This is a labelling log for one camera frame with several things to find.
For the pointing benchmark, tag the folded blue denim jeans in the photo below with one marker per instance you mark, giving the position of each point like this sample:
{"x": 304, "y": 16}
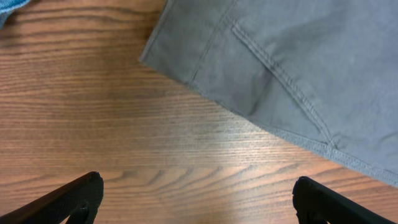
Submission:
{"x": 7, "y": 7}

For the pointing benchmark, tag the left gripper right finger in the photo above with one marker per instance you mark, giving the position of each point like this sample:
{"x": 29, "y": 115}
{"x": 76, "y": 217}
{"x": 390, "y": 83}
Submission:
{"x": 317, "y": 204}

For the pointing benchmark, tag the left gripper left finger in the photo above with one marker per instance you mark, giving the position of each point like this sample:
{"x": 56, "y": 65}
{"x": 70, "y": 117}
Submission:
{"x": 75, "y": 202}

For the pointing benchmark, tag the grey cotton shorts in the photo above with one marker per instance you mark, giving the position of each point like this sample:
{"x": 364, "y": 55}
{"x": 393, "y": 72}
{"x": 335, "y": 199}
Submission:
{"x": 321, "y": 74}

